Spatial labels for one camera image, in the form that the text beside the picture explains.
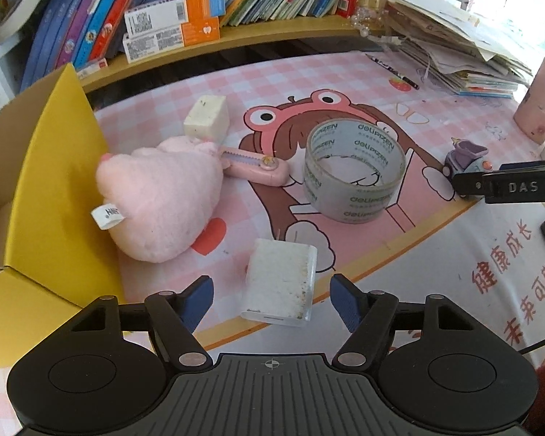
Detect white power adapter block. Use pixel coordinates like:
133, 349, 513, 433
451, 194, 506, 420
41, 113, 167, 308
240, 238, 317, 327

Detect pink plush pig toy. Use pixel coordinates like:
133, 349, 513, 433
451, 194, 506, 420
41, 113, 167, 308
91, 136, 223, 263

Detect clear packing tape roll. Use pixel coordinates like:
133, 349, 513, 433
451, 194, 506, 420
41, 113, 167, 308
303, 119, 408, 225

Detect pink pen cup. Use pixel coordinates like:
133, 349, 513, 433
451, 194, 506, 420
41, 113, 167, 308
513, 58, 545, 145

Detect yellow cardboard box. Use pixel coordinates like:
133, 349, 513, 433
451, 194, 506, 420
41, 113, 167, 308
0, 66, 123, 368

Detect stack of papers and booklets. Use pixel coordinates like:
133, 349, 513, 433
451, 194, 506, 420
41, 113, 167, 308
382, 0, 532, 97

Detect pink cartoon desk mat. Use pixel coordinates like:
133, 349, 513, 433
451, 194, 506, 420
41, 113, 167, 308
0, 51, 545, 435

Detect black marker pen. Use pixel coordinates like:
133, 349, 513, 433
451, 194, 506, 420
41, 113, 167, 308
365, 53, 420, 90

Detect pink utility knife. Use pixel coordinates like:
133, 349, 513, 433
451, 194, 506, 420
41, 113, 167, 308
220, 147, 290, 187

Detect white cube charger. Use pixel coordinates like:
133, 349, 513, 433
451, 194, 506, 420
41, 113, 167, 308
183, 94, 230, 144

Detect lower white orange carton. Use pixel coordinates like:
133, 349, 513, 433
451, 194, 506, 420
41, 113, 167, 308
123, 17, 220, 63

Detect white orange carton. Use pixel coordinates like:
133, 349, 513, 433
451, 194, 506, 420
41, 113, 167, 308
123, 17, 220, 63
124, 0, 225, 37

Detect upper white orange carton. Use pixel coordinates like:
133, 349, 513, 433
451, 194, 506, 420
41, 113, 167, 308
124, 0, 225, 37

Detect wooden bookshelf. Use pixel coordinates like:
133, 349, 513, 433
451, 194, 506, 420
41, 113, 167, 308
0, 0, 392, 114

